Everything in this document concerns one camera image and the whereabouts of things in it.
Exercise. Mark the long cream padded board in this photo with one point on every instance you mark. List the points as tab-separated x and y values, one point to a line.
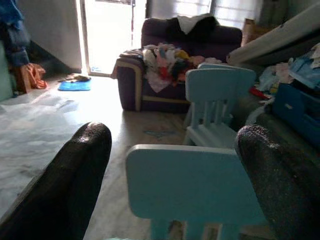
275	40

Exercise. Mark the orange cloth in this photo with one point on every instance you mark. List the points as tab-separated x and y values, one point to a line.
32	75

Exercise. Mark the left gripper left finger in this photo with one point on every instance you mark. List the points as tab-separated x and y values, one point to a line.
57	195

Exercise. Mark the light blue child chair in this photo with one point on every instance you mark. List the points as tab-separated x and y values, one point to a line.
217	82
187	180
215	66

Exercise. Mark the green cabinet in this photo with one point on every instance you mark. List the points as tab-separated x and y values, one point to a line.
5	75

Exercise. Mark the blue suitcase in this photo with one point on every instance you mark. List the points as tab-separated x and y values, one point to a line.
292	110

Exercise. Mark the black and white garment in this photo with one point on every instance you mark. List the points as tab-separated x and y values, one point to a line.
200	27

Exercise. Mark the colourful clothes pile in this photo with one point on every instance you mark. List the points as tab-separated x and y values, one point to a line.
165	62

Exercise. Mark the blue denim clothes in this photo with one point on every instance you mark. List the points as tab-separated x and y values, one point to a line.
15	37

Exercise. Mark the purple sofa with cream trim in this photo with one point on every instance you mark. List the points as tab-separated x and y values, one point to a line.
130	85

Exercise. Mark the small red package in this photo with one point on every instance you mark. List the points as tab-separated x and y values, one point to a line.
257	92

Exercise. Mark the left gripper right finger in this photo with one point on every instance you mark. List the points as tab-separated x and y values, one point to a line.
287	195

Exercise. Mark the brown cardboard box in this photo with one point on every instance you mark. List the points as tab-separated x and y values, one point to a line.
252	30

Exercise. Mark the blue floor mat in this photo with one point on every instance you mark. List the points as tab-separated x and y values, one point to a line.
75	86

